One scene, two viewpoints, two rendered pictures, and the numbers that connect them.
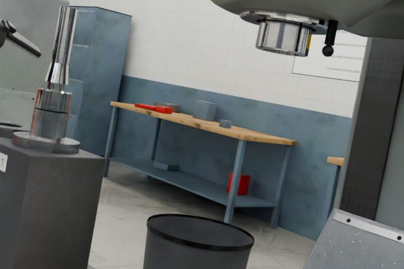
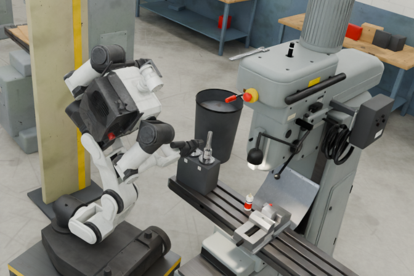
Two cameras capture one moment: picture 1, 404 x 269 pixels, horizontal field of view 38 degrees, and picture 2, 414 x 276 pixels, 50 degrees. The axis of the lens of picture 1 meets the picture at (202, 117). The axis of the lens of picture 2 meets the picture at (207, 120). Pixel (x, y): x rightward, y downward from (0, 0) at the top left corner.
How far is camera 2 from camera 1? 1.91 m
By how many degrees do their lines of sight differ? 28
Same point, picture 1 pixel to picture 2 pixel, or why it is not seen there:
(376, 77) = not seen: hidden behind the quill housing
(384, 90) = not seen: hidden behind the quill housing
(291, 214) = (257, 39)
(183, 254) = (214, 116)
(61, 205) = (212, 174)
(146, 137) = not seen: outside the picture
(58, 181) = (212, 170)
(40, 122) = (206, 158)
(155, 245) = (201, 111)
